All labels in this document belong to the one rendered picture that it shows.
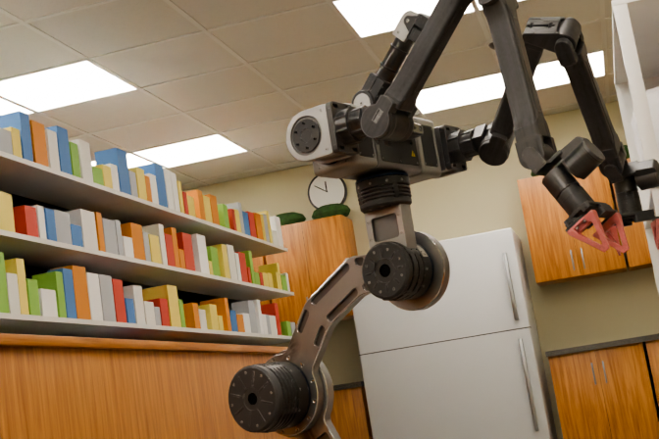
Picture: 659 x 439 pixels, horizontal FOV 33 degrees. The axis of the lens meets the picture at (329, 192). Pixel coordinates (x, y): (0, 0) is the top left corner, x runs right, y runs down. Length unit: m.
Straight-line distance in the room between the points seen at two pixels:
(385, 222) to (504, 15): 0.68
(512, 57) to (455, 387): 5.23
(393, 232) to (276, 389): 0.52
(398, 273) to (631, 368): 4.87
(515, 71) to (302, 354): 1.08
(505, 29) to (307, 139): 0.54
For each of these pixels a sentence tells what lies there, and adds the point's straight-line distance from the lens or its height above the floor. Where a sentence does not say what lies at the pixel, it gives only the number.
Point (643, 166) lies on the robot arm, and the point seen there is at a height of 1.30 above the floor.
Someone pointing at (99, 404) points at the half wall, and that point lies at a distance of 3.49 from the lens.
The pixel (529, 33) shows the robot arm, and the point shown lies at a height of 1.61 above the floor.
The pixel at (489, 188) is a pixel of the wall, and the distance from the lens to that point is 8.19.
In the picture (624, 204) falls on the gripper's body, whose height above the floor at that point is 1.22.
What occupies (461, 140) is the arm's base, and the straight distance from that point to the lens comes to 2.96.
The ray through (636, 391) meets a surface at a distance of 7.49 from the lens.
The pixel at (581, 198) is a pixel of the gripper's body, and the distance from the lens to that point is 2.26.
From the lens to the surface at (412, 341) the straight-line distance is 7.48.
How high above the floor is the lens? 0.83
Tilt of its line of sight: 11 degrees up
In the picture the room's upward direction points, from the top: 9 degrees counter-clockwise
